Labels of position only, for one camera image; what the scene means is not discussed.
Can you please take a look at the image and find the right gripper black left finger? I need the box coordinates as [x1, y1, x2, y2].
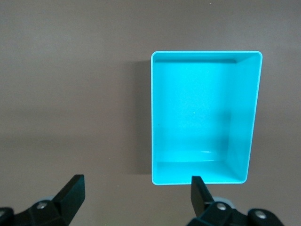
[0, 174, 86, 226]

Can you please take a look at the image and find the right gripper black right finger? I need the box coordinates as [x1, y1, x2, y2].
[188, 175, 283, 226]

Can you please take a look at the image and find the cyan plastic bin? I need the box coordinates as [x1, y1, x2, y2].
[150, 50, 263, 187]

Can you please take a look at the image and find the brown table cover mat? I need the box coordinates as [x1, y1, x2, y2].
[0, 0, 301, 226]

